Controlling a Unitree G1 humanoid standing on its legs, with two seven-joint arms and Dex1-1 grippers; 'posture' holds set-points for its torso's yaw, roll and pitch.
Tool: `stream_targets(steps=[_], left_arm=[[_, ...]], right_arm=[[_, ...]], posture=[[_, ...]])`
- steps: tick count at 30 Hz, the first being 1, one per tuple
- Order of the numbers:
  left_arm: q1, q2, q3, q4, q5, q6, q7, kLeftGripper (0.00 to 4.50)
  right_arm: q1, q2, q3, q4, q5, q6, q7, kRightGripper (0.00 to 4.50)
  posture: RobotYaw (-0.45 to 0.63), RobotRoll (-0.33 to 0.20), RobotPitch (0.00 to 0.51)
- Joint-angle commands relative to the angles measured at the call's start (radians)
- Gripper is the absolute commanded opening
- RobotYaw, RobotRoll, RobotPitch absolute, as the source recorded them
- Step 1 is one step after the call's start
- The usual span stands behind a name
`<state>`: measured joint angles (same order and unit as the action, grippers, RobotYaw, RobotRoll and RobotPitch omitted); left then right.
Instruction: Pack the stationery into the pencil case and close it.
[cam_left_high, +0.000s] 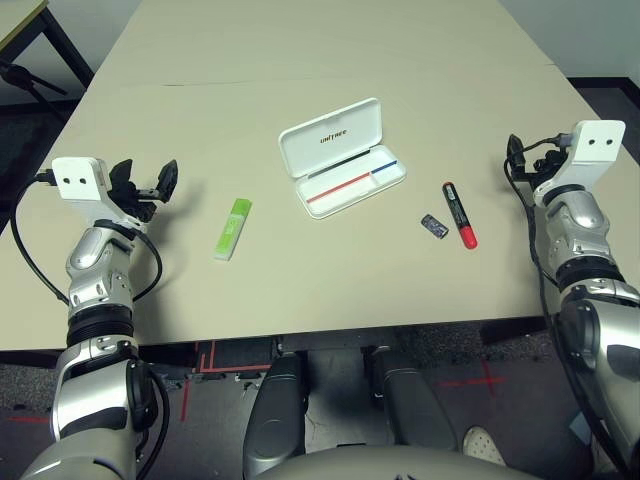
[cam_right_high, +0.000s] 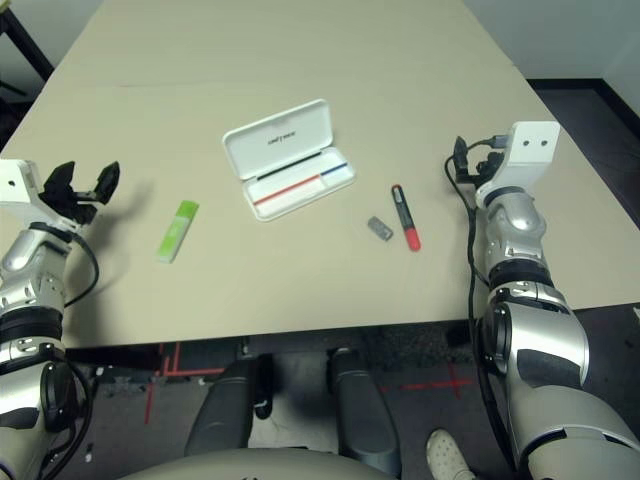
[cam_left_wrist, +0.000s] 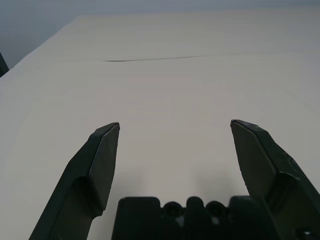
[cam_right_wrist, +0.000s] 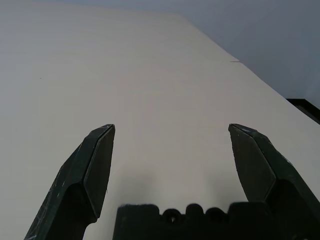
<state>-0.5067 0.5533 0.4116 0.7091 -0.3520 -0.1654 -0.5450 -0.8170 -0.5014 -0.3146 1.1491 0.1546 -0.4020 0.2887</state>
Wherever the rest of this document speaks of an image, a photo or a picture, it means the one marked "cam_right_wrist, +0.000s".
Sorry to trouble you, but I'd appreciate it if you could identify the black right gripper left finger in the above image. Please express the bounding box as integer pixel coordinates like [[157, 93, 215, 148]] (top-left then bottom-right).
[[23, 123, 116, 240]]

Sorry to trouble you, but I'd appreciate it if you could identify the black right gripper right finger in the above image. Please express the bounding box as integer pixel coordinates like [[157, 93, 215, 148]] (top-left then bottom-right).
[[227, 123, 320, 240]]

